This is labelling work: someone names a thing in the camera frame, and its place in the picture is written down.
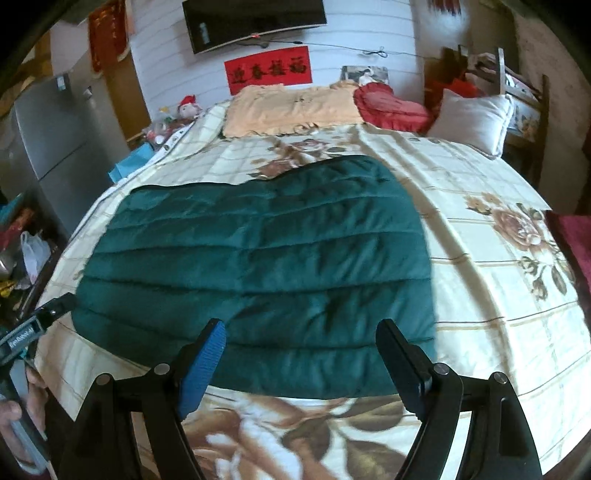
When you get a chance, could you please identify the beige frilled pillow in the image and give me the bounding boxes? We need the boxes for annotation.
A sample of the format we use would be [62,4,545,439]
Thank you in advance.
[222,84,365,139]

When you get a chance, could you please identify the red frilled pillow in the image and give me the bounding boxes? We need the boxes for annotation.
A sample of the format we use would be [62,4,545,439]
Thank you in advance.
[353,83,435,134]

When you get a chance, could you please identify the wall-mounted television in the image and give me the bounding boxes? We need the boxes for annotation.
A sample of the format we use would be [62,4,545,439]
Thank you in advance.
[181,0,328,55]

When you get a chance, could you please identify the red hanging decoration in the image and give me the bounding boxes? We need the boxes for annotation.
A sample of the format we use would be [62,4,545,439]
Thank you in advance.
[89,0,127,73]

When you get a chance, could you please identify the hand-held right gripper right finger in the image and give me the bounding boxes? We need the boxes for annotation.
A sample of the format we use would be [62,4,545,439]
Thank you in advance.
[376,318,543,480]

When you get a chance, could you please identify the brown wooden door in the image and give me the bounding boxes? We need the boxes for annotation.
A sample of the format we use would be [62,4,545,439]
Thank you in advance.
[122,65,154,141]

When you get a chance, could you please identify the cluttered shelf items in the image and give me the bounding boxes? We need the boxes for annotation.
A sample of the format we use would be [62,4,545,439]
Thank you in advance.
[0,194,61,301]

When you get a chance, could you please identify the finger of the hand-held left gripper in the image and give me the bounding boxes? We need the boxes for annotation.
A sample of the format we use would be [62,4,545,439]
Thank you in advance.
[34,293,77,332]

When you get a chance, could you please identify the plush toy with red hat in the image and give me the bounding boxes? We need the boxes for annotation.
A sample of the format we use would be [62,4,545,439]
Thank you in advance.
[178,95,204,121]

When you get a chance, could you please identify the red wall banner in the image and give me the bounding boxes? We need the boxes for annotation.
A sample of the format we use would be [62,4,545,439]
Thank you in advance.
[225,45,312,95]

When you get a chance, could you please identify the dark red cloth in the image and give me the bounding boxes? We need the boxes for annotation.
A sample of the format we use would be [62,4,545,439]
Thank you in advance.
[547,212,591,296]

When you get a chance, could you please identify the grey refrigerator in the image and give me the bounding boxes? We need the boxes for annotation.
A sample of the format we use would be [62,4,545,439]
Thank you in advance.
[9,73,130,232]

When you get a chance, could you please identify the dark green quilted jacket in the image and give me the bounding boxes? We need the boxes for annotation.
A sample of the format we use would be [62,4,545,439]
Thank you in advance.
[71,156,438,400]

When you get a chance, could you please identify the pile of bedside clutter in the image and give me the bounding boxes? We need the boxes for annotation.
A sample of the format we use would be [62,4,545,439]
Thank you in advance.
[145,117,190,147]

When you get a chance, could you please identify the person's left hand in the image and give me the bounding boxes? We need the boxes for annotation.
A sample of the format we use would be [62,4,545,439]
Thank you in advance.
[0,364,49,444]

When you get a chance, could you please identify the red clothes pile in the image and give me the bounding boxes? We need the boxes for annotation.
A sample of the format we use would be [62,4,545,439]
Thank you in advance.
[425,78,476,109]

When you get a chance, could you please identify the framed photo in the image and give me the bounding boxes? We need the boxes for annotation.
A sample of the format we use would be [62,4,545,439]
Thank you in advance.
[341,65,389,88]

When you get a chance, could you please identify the floral cream bedspread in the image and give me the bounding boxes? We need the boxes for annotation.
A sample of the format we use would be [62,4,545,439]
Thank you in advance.
[34,99,591,480]

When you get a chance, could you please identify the wooden chair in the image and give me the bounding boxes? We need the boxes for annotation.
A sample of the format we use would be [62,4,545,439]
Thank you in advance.
[496,46,550,185]

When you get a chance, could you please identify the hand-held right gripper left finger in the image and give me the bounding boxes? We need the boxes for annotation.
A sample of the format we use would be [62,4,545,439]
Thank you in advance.
[58,318,228,480]

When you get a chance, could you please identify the black wall cable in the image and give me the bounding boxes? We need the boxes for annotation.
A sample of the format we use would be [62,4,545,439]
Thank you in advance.
[307,41,426,60]

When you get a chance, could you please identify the white plastic bag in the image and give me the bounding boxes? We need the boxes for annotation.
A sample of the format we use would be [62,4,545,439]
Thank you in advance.
[21,231,51,283]

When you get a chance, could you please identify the white pillow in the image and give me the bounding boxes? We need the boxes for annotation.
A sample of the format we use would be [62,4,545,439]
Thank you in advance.
[427,89,514,160]

